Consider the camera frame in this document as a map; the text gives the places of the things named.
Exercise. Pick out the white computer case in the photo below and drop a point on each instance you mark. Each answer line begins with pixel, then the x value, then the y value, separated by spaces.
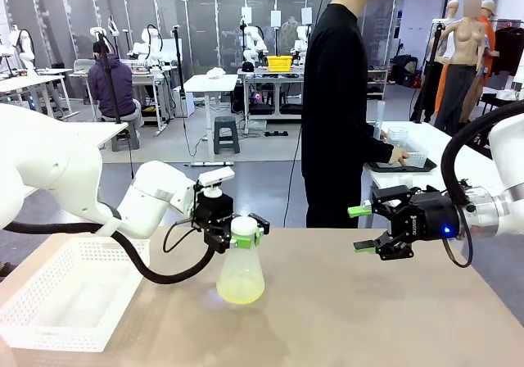
pixel 184 102

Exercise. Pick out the white crumpled cloth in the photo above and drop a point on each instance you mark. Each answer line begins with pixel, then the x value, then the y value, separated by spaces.
pixel 215 73

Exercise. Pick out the person's left hand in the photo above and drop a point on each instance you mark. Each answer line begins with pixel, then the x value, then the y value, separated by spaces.
pixel 384 135

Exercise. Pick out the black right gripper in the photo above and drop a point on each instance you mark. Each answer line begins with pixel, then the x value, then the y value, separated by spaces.
pixel 430 219

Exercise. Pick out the white side table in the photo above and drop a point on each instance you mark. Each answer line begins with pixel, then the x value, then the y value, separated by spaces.
pixel 110 131
pixel 436 141

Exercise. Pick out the person's right hand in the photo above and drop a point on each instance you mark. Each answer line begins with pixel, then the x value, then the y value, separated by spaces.
pixel 398 156

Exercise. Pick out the yellow plastic basket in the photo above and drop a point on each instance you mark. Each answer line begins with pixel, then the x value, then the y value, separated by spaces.
pixel 280 64

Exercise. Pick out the clear plastic graduated cylinder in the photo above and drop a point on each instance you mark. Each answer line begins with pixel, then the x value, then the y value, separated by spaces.
pixel 380 115

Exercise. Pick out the mannequin with hat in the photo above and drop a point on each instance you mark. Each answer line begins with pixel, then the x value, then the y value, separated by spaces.
pixel 488 8

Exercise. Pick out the black garments on rack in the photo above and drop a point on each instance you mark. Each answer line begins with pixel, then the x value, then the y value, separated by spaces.
pixel 507 51

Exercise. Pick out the grey plastic stool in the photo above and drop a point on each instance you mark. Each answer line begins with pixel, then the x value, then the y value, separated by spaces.
pixel 226 131

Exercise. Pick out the white background table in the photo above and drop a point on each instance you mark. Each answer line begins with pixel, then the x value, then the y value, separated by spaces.
pixel 210 82

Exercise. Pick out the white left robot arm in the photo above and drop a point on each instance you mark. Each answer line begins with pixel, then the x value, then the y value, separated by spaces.
pixel 49 166

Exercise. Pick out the person in black clothes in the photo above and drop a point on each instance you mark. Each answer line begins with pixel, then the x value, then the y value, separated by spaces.
pixel 331 96

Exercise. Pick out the black tray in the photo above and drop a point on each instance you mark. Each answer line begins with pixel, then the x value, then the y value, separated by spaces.
pixel 380 167

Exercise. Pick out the white background desk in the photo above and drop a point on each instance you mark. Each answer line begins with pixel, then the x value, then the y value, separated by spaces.
pixel 151 74
pixel 28 81

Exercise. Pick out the shoe rack with shoes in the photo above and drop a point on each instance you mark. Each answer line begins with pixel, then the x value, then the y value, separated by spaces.
pixel 376 84

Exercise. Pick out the black camera stand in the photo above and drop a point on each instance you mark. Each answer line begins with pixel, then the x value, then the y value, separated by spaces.
pixel 109 78
pixel 179 68

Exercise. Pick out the translucent plastic conical flask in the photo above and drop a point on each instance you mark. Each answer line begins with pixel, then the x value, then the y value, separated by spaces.
pixel 240 277

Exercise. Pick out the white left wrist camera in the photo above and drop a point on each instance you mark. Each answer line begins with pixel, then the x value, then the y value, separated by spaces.
pixel 217 175

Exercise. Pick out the flesh-coloured mannequin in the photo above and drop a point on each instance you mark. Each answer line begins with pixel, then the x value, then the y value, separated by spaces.
pixel 466 39

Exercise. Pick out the grey-framed background table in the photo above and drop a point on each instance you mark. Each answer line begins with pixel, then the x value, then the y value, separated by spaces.
pixel 262 75

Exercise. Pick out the black bag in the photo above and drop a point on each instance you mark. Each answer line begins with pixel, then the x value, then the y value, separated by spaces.
pixel 403 70

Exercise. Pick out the clear plastic beaker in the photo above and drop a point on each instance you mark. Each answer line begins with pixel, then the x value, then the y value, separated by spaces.
pixel 399 135

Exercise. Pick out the person in purple jacket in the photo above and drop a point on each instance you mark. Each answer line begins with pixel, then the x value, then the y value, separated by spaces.
pixel 110 88

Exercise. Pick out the black cap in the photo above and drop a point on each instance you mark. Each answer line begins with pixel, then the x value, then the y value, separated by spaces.
pixel 247 66

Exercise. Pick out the person's right forearm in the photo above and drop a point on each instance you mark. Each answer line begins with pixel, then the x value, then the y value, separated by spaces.
pixel 376 148

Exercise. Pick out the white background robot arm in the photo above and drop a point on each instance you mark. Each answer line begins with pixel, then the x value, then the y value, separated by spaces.
pixel 147 41
pixel 302 39
pixel 25 51
pixel 254 41

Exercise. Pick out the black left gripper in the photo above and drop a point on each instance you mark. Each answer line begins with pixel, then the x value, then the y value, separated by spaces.
pixel 213 211

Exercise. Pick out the white mannequin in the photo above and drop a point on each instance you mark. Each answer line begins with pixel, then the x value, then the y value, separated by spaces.
pixel 451 12

